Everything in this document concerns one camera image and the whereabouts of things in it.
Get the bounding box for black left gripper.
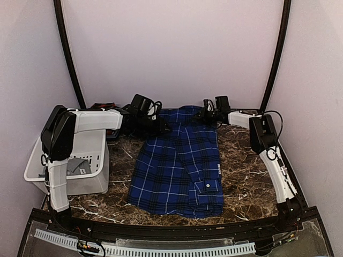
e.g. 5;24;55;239
137;115;173;138

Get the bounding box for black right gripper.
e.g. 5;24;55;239
192;107;221;126

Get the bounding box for blue plaid long sleeve shirt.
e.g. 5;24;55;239
127;105;224;218

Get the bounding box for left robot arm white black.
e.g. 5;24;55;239
40;94;171;233

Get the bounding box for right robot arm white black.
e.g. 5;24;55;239
194;96;302;232

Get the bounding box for red black plaid folded shirt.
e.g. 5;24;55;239
91;103;116;110

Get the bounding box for white plastic laundry basket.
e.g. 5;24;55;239
24;130;109;195

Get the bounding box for grey shirt in basket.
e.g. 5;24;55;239
66;158;92;176

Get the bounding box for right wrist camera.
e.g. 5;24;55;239
203;99;215;111

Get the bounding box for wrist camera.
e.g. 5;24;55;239
147;101;162;120
203;99;215;111

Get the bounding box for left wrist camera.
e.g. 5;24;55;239
147;101;162;120

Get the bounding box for white slotted cable duct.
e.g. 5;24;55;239
34;229;256;256

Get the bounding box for black corner frame post right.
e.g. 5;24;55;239
259;0;292;112

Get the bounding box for black corner frame post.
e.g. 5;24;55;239
259;0;292;112
53;0;86;109

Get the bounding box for black front rail base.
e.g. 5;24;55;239
28;207;322;248

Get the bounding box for black corner frame post left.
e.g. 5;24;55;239
53;0;86;109

